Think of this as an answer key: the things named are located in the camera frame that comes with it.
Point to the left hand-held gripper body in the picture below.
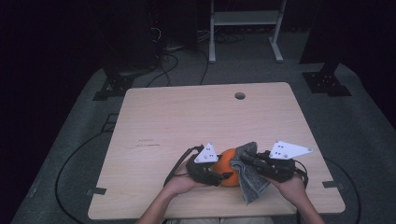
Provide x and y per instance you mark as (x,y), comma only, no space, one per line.
(202,172)

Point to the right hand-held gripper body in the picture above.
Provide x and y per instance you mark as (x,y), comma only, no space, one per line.
(280,168)

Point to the orange plush toy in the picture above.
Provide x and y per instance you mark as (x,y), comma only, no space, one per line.
(225,169)

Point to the grey fluffy cloth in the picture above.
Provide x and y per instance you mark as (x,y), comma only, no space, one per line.
(250,183)

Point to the person's left hand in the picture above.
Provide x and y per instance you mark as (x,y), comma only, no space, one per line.
(180,185)

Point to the person's right hand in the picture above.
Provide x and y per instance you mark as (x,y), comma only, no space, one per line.
(289,191)

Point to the black tape strip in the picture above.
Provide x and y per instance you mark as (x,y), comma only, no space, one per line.
(332,184)
(97,191)

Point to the black stand base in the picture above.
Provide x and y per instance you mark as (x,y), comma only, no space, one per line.
(325,82)
(113,87)

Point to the white metal stand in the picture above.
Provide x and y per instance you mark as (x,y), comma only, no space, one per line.
(246,18)

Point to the dark equipment cabinet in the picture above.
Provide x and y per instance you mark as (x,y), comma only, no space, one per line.
(130,34)

